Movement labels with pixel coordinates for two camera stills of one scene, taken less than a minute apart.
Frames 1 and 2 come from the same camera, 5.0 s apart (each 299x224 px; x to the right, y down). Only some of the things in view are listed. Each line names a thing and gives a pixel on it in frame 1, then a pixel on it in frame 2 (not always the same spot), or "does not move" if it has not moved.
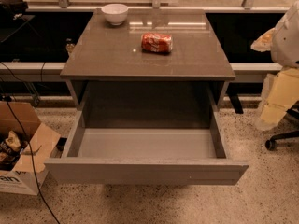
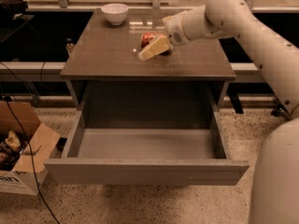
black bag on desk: (11, 6) does not move
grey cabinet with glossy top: (108, 71) does not move
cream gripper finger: (280, 91) -> (176, 35)
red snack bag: (156, 43) does not move
